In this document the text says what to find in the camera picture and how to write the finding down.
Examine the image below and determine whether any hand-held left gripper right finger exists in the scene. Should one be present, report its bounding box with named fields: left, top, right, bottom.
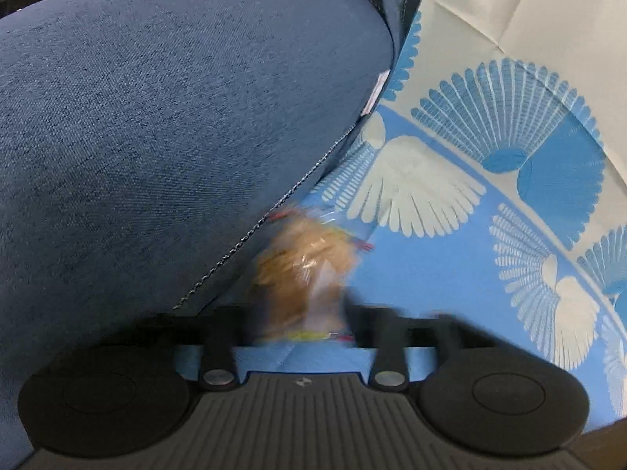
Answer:
left=343, top=298, right=491, bottom=391

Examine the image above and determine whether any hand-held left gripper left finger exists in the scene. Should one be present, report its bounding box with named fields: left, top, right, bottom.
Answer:
left=134, top=301, right=268, bottom=391

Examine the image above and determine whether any clear brown pastry packet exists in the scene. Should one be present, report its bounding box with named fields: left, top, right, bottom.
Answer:
left=247, top=206, right=375, bottom=346

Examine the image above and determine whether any white sofa label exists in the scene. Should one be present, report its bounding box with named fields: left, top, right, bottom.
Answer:
left=360, top=71, right=393, bottom=116

